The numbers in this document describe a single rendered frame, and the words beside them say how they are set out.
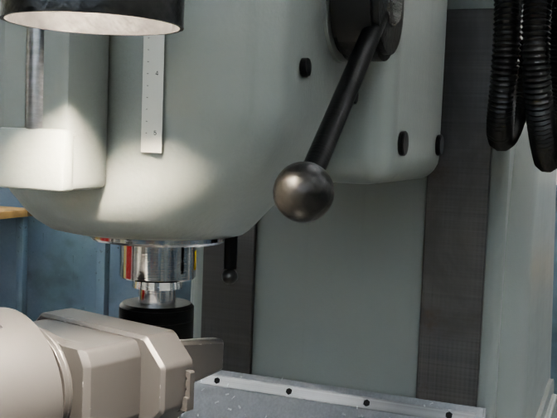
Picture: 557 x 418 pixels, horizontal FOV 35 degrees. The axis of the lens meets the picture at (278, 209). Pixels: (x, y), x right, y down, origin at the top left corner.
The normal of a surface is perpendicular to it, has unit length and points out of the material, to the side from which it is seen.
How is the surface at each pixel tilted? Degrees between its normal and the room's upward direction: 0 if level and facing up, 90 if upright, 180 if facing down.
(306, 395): 63
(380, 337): 90
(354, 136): 90
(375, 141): 90
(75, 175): 90
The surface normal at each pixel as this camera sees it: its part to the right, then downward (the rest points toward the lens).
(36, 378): 0.76, -0.29
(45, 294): -0.37, 0.06
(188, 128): 0.11, 0.23
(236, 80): 0.48, 0.08
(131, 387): 0.80, 0.07
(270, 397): -0.31, -0.40
